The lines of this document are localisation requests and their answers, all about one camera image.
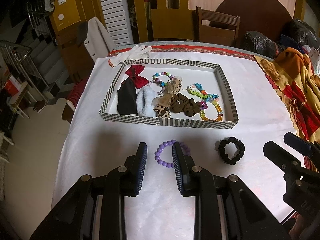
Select purple bead bracelet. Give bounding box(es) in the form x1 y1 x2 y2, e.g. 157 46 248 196
153 139 192 169

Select black braided scrunchie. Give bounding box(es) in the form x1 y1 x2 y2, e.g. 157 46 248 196
215 137 245 165

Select orange crystal bead bracelet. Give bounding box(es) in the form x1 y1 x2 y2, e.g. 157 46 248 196
199 100 224 123

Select dark brown scrunchie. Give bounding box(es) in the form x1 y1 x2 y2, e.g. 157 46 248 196
169 93 201 117

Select leopard beige bow scrunchie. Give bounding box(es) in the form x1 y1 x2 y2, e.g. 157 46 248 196
152 76 182 118

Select light blue fluffy scrunchie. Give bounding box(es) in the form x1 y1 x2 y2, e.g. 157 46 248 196
136 86 158 117

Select black hair band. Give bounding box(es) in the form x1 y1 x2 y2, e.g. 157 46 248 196
117 78 137 115

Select colourful flower bead bracelet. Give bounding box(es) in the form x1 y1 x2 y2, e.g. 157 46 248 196
186 82 220 107

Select multicolour bead bracelet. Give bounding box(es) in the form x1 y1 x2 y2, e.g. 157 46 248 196
149 71 176 93

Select red bow hair clip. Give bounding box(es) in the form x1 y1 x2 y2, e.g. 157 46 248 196
125 64 149 89

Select person right hand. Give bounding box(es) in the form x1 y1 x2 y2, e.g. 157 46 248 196
289 213 320 240

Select yellow red patterned blanket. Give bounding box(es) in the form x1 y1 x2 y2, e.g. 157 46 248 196
253 48 319 142

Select red cushion chair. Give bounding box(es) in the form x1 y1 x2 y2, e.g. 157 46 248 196
62 77 89 124

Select striped shallow box tray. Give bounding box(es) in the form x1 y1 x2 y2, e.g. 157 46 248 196
99 58 239 129

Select black plastic bag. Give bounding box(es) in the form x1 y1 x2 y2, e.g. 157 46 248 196
240 31 287 59

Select white work glove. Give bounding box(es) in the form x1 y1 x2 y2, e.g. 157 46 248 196
108 44 152 68

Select white jacket on chair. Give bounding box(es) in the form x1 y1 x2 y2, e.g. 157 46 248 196
84 17 116 62

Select wooden chair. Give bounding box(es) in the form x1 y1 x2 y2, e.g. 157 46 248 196
195 7 240 47

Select white louvered door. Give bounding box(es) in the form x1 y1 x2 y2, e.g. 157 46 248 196
100 0 133 46

